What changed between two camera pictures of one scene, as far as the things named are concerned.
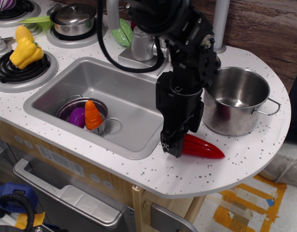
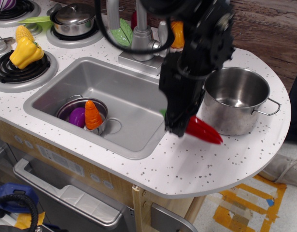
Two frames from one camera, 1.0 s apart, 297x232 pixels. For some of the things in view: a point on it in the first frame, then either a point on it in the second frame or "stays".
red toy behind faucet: [133, 24] stays
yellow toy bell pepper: [26, 53] stays
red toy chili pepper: [195, 147] to [200, 129]
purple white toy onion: [3, 5] stays
